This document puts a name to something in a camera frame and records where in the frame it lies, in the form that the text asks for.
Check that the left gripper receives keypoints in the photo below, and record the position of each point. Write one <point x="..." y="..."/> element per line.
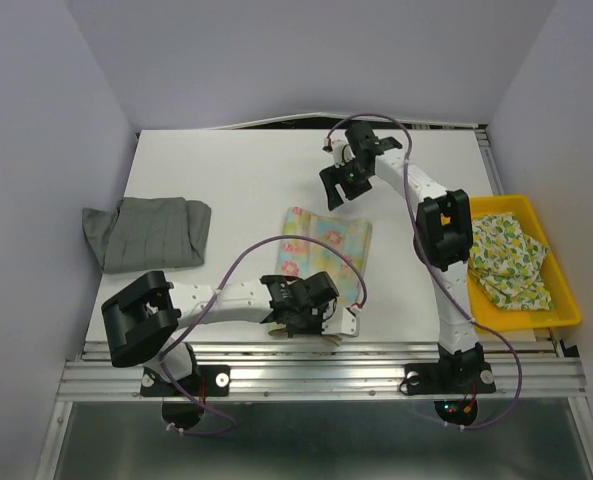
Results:
<point x="315" y="330"/>

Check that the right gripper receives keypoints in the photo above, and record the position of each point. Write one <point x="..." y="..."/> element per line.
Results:
<point x="332" y="176"/>

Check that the pastel floral skirt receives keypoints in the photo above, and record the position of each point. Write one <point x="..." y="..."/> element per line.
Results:
<point x="332" y="244"/>

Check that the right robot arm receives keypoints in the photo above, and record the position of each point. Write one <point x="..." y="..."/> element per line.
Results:
<point x="442" y="235"/>

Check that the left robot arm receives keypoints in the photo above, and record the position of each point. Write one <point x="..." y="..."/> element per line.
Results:
<point x="140" y="322"/>

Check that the folded grey skirt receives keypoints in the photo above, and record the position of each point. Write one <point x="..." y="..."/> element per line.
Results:
<point x="148" y="234"/>

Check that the lemon print skirt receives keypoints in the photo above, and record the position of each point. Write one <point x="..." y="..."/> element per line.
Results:
<point x="506" y="263"/>

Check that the yellow plastic tray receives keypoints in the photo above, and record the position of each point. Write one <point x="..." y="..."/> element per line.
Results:
<point x="565" y="311"/>

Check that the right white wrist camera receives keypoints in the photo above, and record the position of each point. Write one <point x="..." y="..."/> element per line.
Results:
<point x="342" y="153"/>

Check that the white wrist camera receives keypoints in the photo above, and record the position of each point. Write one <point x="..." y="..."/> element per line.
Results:
<point x="345" y="322"/>
<point x="342" y="153"/>

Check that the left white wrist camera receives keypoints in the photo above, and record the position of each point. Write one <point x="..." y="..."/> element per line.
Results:
<point x="345" y="322"/>

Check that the aluminium rail frame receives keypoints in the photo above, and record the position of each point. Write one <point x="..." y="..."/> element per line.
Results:
<point x="314" y="371"/>

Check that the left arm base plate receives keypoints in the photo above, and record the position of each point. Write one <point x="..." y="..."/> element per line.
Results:
<point x="185" y="410"/>

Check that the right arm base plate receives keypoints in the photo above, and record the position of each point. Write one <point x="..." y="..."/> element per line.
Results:
<point x="456" y="392"/>

